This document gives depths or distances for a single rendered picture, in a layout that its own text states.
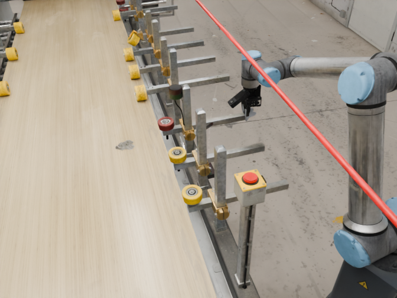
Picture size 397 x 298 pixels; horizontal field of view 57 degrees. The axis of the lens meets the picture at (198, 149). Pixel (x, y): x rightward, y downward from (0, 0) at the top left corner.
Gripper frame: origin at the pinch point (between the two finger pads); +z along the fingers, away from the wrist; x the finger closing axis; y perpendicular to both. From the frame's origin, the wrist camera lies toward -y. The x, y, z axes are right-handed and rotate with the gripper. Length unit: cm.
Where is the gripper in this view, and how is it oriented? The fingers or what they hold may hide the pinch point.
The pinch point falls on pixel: (244, 119)
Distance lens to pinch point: 194.4
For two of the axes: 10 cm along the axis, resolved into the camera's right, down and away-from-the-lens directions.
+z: 0.5, 7.7, 6.4
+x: -2.7, -6.0, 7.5
